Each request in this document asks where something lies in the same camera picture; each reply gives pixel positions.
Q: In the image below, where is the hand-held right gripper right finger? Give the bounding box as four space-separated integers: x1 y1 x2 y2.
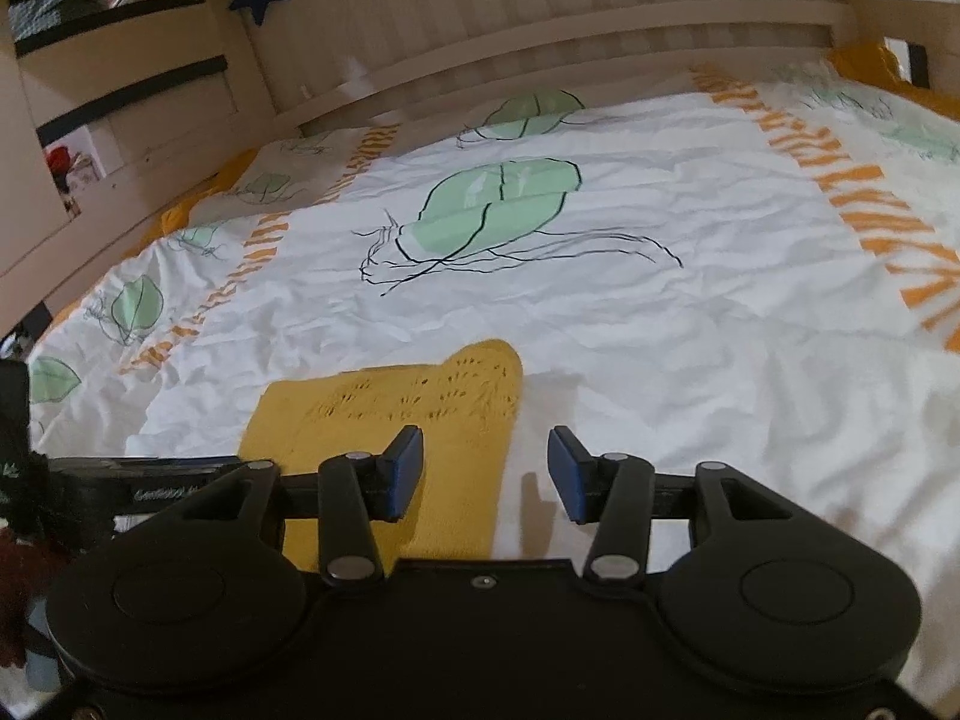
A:
547 426 796 588

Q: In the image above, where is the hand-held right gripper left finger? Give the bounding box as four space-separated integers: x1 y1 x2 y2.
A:
161 424 425 590

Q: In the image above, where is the yellow knit garment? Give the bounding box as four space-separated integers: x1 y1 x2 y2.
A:
238 340 524 572

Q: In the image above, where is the leaf printed white duvet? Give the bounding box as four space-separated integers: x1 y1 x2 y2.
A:
28 64 960 691

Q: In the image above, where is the red toy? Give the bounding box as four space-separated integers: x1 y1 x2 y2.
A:
43 144 102 200

